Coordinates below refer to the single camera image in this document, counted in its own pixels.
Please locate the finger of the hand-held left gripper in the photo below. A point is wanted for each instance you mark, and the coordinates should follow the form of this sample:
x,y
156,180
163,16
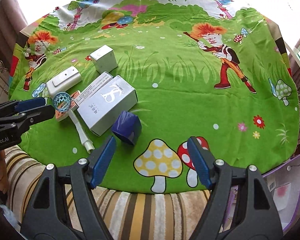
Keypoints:
x,y
30,103
40,113

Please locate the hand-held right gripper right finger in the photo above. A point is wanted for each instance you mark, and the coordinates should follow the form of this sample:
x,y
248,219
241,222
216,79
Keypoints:
x,y
198,160

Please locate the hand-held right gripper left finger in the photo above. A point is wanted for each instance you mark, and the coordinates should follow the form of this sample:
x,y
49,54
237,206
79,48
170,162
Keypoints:
x,y
103,160

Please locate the purple cardboard box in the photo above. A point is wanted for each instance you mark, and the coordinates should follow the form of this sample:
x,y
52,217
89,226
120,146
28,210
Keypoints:
x,y
290,180

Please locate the orange card packet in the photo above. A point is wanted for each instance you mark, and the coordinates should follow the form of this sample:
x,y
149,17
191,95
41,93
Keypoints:
x,y
62,113

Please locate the light blue openwork ball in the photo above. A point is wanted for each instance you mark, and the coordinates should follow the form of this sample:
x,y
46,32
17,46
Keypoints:
x,y
57,96

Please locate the white plastic plug device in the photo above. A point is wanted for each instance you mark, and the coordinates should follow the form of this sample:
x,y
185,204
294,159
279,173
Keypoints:
x,y
62,82

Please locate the white plastic tube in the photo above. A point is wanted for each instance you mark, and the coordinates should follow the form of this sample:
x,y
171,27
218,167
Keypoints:
x,y
78,130

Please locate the large white silver-print box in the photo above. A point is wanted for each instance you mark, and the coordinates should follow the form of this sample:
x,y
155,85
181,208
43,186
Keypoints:
x,y
105,110

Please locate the thin white text-printed box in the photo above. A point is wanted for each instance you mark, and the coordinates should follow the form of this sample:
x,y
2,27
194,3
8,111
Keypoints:
x,y
92,87

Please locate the striped plush sofa cushion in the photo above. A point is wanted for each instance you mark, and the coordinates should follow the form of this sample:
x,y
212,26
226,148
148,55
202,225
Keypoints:
x,y
130,217

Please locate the green cartoon printed blanket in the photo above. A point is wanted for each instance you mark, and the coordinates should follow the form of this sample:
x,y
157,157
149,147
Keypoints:
x,y
177,92

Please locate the brown drape curtain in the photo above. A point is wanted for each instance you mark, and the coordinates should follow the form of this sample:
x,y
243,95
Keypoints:
x,y
5,30

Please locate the white fluffy fabric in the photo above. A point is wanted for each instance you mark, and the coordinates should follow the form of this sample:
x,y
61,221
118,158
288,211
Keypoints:
x,y
8,217

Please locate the small white square box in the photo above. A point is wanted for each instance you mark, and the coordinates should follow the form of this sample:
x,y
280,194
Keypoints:
x,y
103,57

